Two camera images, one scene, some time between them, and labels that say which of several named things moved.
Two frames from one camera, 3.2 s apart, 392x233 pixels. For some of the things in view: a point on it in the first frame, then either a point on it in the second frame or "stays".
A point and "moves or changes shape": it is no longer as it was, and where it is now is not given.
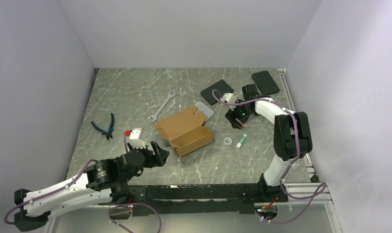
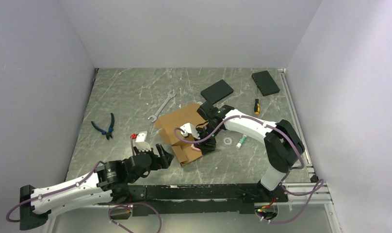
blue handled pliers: (108, 134) stays
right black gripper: (231, 115) to (205, 148)
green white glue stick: (239, 144) stays
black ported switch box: (265, 83) stays
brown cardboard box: (184, 130) moves or changes shape
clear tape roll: (227, 143) stays
